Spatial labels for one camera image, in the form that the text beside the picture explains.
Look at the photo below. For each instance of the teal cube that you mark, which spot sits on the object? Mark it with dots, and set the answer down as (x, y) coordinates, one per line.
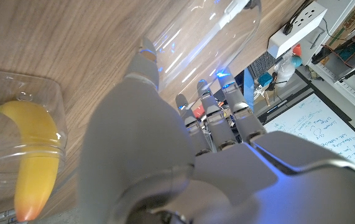
(265, 79)

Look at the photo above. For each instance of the black laptop blue lid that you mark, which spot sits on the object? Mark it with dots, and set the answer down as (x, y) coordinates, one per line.
(261, 63)

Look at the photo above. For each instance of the cardboard box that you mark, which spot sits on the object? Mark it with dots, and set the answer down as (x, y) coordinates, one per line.
(354, 18)

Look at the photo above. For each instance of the yellow banana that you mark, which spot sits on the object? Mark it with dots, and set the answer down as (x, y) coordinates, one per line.
(37, 161)

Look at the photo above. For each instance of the white power strip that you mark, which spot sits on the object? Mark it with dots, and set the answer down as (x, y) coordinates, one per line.
(295, 34)

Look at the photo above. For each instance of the whiteboard with black frame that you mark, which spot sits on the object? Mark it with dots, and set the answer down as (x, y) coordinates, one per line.
(320, 130)

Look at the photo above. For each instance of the white shelf cabinet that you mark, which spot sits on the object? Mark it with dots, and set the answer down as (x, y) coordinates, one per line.
(329, 67)

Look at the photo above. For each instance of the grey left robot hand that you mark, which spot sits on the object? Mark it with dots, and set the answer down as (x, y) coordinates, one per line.
(227, 186)

